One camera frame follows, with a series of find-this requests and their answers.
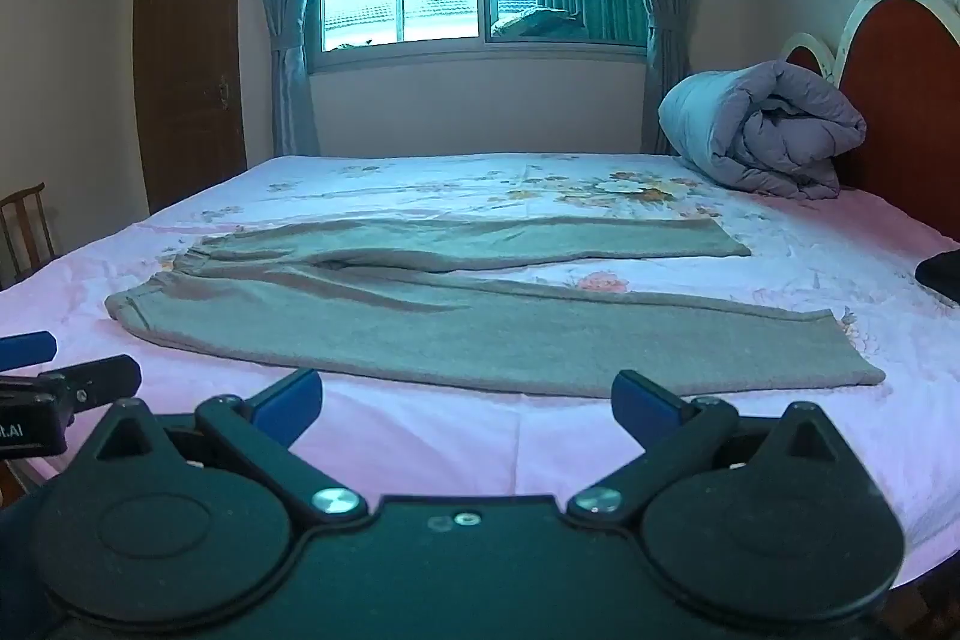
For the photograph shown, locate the grey pants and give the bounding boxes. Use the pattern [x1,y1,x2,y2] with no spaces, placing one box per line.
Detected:
[106,216,884,398]

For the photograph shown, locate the wooden chair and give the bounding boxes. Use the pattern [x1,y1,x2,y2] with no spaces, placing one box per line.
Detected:
[0,182,59,283]

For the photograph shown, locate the black cloth on bed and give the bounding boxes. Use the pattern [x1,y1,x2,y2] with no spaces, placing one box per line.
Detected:
[914,250,960,304]

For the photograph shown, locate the rolled grey blue quilt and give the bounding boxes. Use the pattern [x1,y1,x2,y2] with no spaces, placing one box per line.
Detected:
[659,60,867,200]

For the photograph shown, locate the brown wooden door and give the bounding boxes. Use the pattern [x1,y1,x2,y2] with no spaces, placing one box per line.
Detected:
[132,0,247,213]

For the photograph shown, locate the red white headboard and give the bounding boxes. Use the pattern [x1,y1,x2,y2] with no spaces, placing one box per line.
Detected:
[781,0,958,239]

